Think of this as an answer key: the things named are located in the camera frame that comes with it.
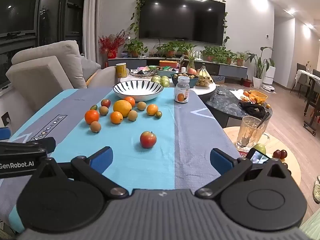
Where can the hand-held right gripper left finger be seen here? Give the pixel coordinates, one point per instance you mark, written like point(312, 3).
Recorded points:
point(102, 158)

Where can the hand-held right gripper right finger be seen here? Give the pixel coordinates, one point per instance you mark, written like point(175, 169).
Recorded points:
point(220, 160)

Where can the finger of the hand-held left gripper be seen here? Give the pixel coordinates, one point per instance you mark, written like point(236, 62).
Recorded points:
point(37, 145)
point(5, 133)

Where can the orange tangerine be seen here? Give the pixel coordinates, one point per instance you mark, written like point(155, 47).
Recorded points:
point(152, 109)
point(116, 117)
point(130, 100)
point(246, 94)
point(92, 117)

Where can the red apple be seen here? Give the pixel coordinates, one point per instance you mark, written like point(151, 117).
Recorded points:
point(148, 140)

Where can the large yellow orange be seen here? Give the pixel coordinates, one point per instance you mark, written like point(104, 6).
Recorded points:
point(122, 108)

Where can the small red plum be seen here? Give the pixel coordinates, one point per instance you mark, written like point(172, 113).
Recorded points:
point(105, 103)

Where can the white bowl with dark stripes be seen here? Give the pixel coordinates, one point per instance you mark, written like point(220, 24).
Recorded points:
point(140, 96)

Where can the brown longan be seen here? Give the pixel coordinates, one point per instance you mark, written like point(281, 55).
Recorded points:
point(141, 106)
point(95, 126)
point(132, 115)
point(103, 110)

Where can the black smartphone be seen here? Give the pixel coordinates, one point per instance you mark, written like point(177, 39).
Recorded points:
point(257, 156)

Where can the glass mug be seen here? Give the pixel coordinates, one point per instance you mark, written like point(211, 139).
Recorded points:
point(250, 132)

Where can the green apple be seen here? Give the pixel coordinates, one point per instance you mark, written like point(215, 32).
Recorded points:
point(260, 148)

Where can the blue and grey tablecloth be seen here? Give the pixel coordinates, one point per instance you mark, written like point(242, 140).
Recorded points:
point(155, 167)

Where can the dark marble coffee table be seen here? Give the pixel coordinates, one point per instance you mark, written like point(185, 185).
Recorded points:
point(225, 105)

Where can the dark red grape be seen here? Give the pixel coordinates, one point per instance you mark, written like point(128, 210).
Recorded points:
point(276, 154)
point(283, 154)

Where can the black cloth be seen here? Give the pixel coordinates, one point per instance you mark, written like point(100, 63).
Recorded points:
point(252, 110)

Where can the metal spoon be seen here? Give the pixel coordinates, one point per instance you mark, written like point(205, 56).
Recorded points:
point(265, 117)

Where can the round wooden side table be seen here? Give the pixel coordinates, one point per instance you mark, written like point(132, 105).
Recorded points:
point(280, 140)

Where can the white paper sheet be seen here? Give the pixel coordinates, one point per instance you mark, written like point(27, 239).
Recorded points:
point(237, 93)

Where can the beige sofa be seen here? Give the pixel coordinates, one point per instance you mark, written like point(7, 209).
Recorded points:
point(45, 75)

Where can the orange plastic basket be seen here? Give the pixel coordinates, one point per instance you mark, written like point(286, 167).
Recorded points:
point(258, 97)

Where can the clear bottle with orange label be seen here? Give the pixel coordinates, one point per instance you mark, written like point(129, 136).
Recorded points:
point(181, 95)

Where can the bag of yellow fruit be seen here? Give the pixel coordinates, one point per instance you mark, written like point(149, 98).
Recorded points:
point(203, 83)

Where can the blue cardboard box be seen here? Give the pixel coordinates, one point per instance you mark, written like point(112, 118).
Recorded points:
point(220, 79)

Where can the yellow cushion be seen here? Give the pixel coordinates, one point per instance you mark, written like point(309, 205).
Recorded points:
point(91, 78)

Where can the small plant in red pot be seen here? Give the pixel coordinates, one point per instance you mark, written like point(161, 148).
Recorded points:
point(246, 82)

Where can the dark blue fruit bowl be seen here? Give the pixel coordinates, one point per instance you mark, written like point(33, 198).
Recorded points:
point(192, 82)

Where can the white robot vacuum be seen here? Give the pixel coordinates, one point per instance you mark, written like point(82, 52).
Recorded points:
point(268, 88)

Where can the tall plant in white pot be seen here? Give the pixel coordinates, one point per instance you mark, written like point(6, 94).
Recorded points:
point(257, 81)

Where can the bunch of yellow bananas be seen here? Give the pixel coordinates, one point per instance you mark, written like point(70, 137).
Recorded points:
point(205, 73)

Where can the yellow can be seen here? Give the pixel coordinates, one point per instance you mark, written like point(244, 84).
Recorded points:
point(121, 71)

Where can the grey television cabinet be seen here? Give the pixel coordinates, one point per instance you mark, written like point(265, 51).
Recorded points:
point(232, 71)

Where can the pile of longans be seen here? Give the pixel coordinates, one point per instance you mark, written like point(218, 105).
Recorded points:
point(185, 75)

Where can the grey cushion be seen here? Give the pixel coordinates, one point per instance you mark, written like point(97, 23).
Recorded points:
point(88, 66)

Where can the reddish round fruit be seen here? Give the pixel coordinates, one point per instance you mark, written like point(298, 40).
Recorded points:
point(191, 70)

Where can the glass snack tray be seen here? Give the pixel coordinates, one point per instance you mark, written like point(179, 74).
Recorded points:
point(143, 74)

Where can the white robot vacuum dock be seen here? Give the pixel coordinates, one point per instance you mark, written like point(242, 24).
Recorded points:
point(270, 76)

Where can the grey slipper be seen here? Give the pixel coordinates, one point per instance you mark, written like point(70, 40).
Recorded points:
point(317, 190)

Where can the green potted plant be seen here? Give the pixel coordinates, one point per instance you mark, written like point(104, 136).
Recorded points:
point(170, 47)
point(209, 53)
point(135, 47)
point(240, 60)
point(186, 47)
point(228, 57)

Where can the glass vase with spider plant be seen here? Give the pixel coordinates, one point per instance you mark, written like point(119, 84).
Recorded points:
point(191, 61)

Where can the teal rectangular dish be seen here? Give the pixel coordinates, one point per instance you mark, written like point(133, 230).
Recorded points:
point(165, 73)

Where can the small green bowl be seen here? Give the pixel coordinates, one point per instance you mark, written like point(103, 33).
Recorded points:
point(153, 68)

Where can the orange box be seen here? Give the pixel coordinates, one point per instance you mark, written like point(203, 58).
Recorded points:
point(168, 63)

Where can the green patterned cloth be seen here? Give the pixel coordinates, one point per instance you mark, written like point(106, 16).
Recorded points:
point(311, 227)

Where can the dark dining chair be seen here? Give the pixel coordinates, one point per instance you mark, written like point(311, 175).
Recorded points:
point(315, 97)
point(301, 67)

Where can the red berry branches in vase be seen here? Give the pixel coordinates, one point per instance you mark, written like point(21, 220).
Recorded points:
point(111, 42)

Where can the dining table with white cloth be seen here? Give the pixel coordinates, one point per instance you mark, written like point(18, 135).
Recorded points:
point(305, 75)

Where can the dark glass window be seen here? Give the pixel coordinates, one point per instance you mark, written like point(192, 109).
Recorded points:
point(20, 5)

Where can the white curtain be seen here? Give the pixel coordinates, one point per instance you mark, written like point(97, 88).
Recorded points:
point(90, 17)

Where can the black wall television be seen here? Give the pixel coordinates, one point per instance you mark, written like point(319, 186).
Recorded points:
point(182, 17)

